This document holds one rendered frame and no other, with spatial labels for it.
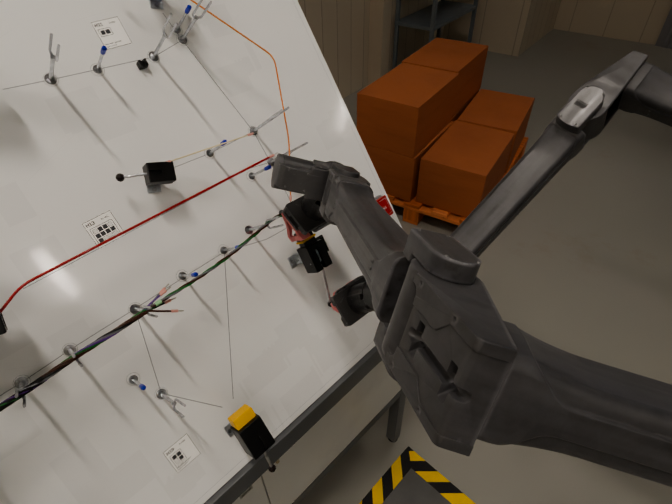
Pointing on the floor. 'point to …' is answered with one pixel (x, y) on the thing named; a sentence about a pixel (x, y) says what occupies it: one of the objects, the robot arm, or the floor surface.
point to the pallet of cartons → (441, 131)
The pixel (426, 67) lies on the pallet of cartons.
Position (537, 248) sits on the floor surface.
